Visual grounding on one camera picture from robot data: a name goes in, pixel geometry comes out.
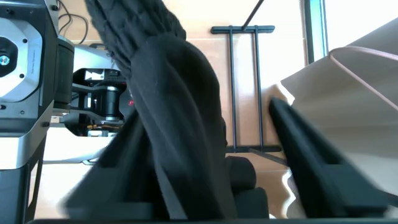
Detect beige curtain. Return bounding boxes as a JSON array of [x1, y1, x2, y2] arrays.
[[280, 17, 398, 218]]

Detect black cable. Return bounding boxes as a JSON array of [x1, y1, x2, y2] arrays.
[[57, 0, 90, 45]]

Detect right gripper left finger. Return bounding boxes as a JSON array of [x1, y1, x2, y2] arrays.
[[62, 110, 162, 218]]

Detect window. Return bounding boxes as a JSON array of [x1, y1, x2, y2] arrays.
[[303, 0, 398, 65]]

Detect black clothes rack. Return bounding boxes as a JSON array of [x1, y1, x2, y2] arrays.
[[210, 0, 287, 166]]

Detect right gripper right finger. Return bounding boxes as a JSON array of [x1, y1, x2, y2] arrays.
[[269, 96, 389, 218]]

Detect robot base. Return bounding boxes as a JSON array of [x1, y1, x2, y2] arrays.
[[0, 0, 136, 224]]

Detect pink clothes hanger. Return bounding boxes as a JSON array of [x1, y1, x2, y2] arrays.
[[328, 45, 398, 113]]

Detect black shorts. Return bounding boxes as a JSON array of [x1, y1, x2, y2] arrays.
[[85, 0, 239, 219]]

